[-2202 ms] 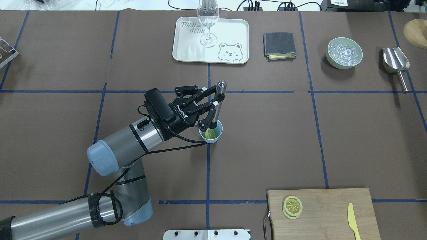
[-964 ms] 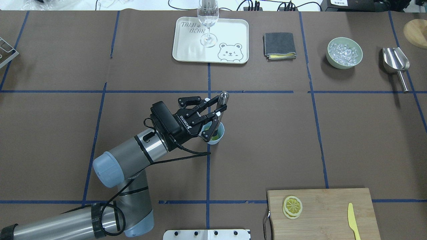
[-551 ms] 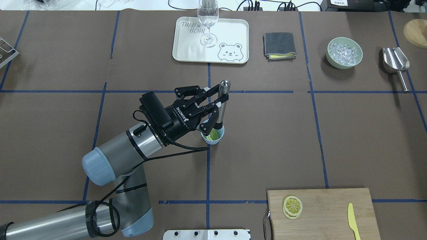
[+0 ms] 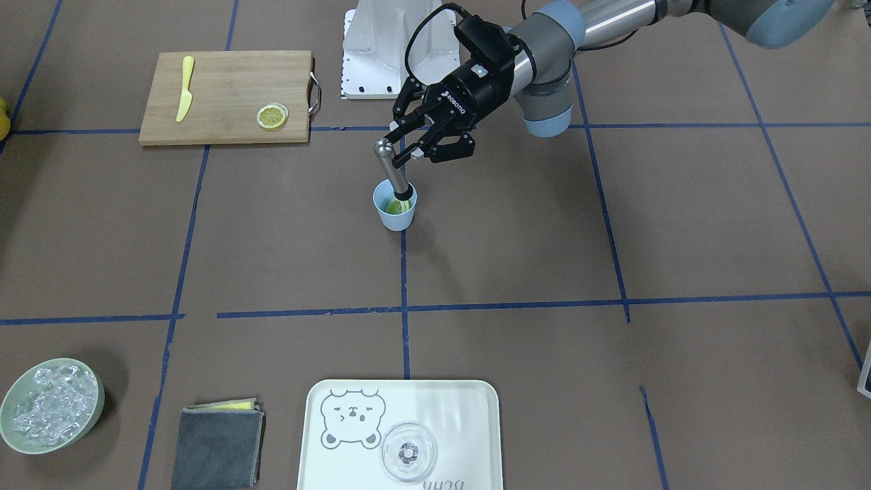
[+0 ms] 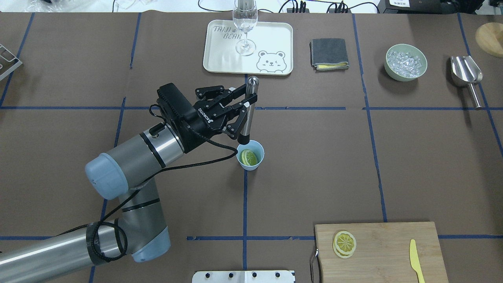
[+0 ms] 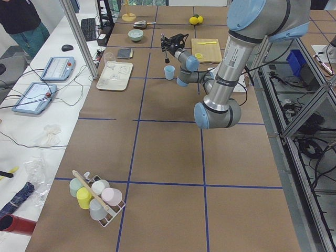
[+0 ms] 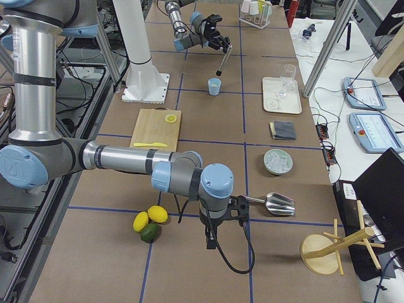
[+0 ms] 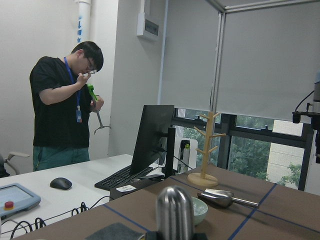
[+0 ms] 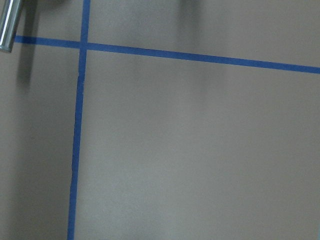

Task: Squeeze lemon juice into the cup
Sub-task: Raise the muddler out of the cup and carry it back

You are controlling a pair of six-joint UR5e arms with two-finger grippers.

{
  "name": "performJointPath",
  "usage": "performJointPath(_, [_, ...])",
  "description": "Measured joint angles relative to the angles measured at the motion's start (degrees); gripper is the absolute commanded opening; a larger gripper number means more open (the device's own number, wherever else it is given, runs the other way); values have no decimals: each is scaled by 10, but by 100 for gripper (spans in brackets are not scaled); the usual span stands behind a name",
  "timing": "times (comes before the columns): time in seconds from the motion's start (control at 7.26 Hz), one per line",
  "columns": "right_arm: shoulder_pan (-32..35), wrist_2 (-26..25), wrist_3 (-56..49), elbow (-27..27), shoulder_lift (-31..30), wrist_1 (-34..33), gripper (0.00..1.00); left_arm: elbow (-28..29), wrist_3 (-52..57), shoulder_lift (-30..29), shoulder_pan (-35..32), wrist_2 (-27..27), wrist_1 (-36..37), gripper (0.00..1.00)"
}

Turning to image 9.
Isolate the metal ice scoop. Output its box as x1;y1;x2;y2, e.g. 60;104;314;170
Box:
0;0;24;53

